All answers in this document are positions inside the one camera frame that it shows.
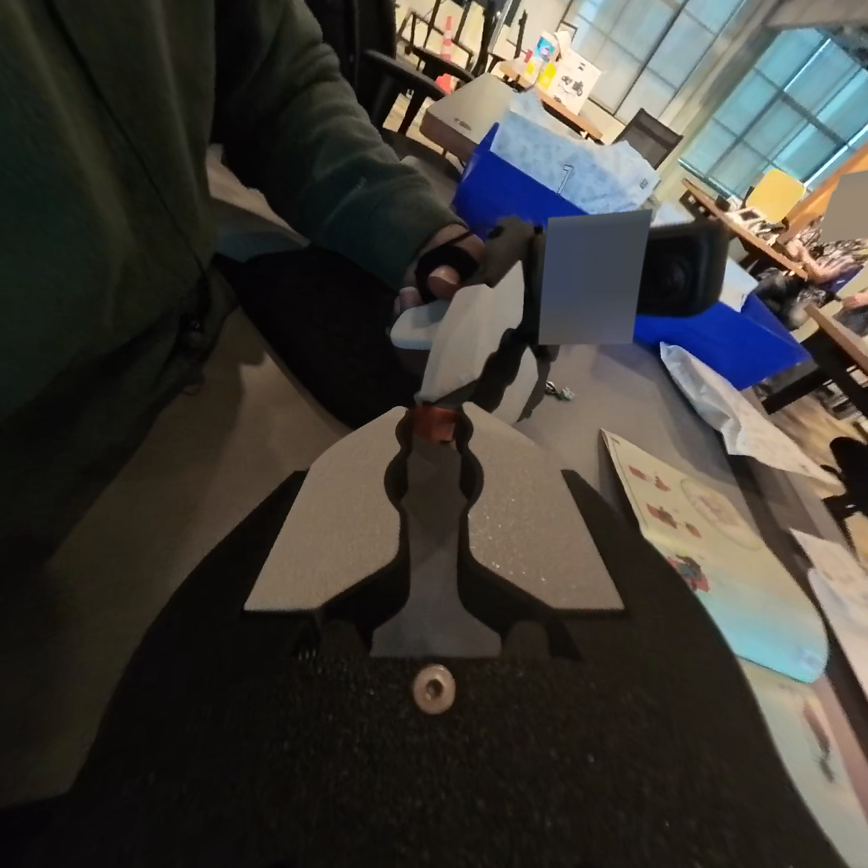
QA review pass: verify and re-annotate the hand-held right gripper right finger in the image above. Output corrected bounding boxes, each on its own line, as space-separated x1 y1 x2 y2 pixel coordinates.
455 407 627 618

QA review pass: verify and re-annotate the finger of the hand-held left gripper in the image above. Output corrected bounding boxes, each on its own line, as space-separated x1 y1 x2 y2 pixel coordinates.
505 342 554 424
414 278 533 415

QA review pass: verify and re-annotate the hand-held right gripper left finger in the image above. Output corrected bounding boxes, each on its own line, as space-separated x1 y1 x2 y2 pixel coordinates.
245 407 410 618

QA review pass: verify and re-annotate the orange toy brick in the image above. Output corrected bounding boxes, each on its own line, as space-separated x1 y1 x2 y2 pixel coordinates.
414 405 459 446

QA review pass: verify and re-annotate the white instruction booklet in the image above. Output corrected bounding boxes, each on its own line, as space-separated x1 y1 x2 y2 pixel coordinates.
601 430 868 868

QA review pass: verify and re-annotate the person's left forearm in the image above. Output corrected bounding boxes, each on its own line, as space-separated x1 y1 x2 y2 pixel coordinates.
211 0 465 292

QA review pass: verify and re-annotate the person's left hand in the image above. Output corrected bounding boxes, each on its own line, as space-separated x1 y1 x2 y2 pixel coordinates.
398 228 489 310

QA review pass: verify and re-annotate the grey cabinet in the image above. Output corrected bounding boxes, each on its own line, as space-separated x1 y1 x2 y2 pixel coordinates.
421 72 523 164

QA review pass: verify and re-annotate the wooden table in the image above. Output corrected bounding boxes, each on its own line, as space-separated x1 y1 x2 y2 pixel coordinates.
495 57 607 145

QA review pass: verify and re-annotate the grey office chair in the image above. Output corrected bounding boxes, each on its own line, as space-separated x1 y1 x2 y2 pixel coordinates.
618 109 686 170

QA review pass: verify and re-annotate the white paper bag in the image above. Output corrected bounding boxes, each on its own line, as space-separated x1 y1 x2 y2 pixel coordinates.
661 344 844 485

